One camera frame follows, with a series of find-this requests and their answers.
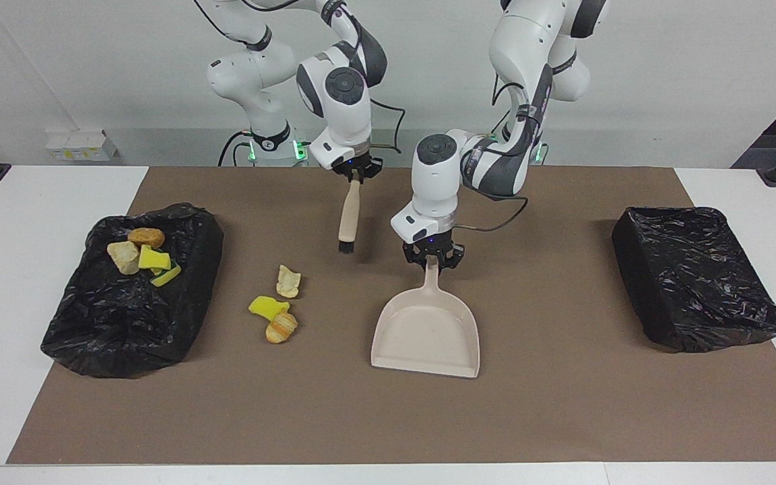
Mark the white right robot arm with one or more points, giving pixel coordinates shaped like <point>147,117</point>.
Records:
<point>344,87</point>

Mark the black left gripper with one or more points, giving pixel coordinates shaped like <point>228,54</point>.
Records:
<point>435,246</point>

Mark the orange striped bread piece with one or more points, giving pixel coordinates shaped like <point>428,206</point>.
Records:
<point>281,328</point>

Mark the beige hand brush black bristles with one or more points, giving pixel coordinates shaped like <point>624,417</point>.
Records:
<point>349,215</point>

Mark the white wall socket box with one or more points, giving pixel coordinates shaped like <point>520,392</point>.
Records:
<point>81,147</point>

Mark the orange brown bread nugget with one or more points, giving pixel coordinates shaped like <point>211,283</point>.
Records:
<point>146,237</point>

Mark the brown table mat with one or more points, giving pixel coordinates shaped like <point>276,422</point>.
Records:
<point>563,404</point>

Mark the black bag lined bin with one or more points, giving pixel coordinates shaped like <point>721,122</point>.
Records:
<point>691,283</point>
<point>125,323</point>

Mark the yellow sponge piece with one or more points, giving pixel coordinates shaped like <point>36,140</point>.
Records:
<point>169,275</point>
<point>263,308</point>
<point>153,257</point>

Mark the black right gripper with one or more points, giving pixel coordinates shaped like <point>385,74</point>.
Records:
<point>358,166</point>

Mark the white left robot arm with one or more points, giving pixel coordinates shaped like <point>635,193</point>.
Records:
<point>436,151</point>

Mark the beige plastic dustpan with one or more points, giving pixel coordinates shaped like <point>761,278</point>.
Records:
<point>428,337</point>

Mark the beige foam chunk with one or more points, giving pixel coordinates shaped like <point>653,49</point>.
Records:
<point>287,281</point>
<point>123,257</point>

